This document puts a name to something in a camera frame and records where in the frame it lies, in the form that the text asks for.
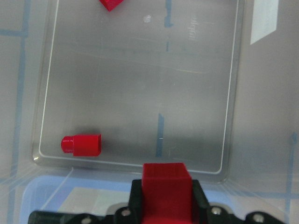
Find red block from tray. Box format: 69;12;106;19
142;163;192;224

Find red block in box centre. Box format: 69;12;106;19
99;0;123;12

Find blue plastic tray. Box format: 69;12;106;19
19;175;131;224

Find clear plastic storage box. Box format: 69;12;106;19
0;0;299;224

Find red block near latch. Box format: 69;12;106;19
61;134;101;157

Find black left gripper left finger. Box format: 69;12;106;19
28;179;143;224

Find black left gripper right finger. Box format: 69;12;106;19
191;179;285;224

